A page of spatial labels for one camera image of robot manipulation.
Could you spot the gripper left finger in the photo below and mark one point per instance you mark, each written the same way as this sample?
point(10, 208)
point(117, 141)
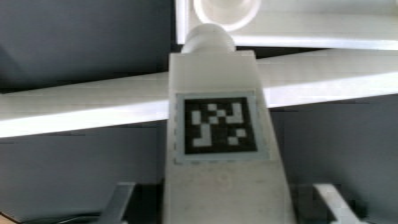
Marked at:
point(111, 213)

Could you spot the white front fence wall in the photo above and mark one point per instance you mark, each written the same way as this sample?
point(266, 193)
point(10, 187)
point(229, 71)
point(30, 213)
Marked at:
point(303, 78)

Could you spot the white table leg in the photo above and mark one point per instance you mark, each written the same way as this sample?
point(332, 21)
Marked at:
point(225, 186)

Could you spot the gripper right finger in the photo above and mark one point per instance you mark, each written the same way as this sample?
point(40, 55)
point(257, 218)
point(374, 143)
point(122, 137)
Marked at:
point(337, 205)

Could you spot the white square table top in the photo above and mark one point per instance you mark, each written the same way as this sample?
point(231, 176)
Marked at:
point(350, 24)

